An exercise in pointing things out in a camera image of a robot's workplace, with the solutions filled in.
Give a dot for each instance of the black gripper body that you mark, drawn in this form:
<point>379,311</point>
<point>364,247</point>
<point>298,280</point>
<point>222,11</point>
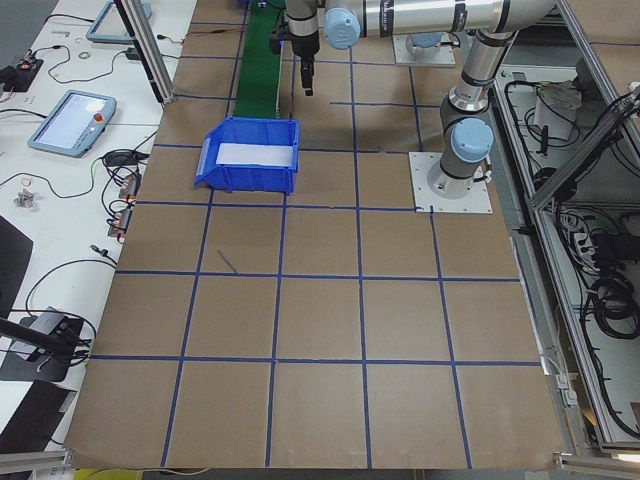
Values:
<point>303,46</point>

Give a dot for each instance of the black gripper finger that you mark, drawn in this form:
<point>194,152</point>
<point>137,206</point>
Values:
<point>304,70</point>
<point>310,76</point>

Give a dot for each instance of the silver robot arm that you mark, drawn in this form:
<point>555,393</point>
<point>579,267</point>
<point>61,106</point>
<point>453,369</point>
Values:
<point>468,138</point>

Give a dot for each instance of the green conveyor belt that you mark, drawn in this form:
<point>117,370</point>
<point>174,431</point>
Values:
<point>257,93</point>

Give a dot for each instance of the blue left plastic bin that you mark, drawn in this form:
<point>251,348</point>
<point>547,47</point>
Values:
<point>243,130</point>

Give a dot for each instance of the white foam sheet left bin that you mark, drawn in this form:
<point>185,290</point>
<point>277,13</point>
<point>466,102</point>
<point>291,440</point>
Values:
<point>255,154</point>

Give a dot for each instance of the far teach pendant tablet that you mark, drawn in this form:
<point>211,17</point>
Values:
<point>108,27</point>

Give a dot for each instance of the teach pendant tablet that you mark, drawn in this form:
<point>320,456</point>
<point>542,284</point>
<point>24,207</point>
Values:
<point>74,124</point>
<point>108,27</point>

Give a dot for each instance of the near teach pendant tablet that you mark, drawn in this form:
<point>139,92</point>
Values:
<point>74,124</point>

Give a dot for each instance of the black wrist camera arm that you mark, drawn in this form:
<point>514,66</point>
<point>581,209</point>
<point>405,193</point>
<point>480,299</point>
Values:
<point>277,37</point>

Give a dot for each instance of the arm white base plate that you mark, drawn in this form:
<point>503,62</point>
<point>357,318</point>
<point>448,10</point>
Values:
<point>435,192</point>
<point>425,50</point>

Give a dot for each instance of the aluminium frame post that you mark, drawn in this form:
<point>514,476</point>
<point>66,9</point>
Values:
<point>139,29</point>

